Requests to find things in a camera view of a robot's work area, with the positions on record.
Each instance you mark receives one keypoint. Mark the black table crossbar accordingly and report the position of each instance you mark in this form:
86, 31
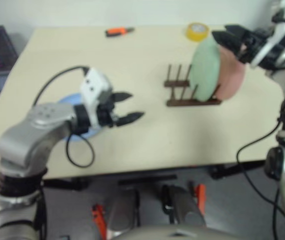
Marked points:
147, 180

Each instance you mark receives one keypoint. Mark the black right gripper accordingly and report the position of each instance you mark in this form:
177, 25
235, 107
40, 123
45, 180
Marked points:
250, 45

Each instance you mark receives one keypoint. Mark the grey rounded shape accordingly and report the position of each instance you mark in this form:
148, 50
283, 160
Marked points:
182, 205
122, 212

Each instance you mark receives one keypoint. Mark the orange clamp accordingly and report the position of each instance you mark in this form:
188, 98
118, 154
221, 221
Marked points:
98, 220
200, 197

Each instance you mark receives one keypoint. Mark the green plastic plate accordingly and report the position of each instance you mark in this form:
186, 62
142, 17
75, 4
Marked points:
205, 70

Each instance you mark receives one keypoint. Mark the brown wooden dish rack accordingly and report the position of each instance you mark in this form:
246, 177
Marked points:
180, 102

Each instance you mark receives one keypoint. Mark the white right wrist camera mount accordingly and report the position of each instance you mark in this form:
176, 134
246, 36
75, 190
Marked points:
270, 45

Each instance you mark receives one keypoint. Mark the pink plastic plate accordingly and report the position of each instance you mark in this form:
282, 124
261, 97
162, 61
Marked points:
232, 75

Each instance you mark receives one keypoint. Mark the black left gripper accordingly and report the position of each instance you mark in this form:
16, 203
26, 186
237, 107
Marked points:
106, 112

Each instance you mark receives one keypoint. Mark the yellow tape roll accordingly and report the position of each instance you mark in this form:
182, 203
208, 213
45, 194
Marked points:
197, 32

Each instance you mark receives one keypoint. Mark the grey robot torso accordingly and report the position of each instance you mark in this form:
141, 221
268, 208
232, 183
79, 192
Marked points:
170, 232

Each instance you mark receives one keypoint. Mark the black table leg frame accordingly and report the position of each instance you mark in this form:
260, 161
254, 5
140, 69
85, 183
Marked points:
232, 170

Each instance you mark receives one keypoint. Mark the orange and black utility knife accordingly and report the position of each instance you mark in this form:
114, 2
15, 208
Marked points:
116, 31

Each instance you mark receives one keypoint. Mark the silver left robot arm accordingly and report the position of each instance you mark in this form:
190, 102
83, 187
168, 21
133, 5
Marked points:
32, 130

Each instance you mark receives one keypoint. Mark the blue plastic plate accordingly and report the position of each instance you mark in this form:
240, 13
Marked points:
68, 99

